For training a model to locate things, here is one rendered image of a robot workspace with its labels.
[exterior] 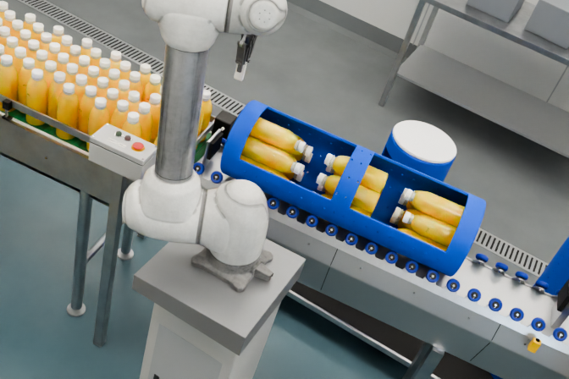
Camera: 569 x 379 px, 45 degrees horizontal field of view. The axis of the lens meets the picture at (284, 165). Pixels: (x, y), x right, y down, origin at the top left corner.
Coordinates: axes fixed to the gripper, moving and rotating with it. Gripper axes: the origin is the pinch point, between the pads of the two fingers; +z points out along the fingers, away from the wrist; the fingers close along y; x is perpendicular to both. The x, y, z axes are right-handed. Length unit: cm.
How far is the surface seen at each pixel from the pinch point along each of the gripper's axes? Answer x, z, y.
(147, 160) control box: -14.0, 27.0, 30.1
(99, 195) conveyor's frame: -35, 60, 22
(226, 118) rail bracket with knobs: -7.2, 35.2, -20.0
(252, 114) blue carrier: 8.8, 12.4, 2.9
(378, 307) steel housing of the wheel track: 75, 64, 9
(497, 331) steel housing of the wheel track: 114, 47, 12
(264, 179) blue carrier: 21.6, 27.8, 13.4
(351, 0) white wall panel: -29, 108, -347
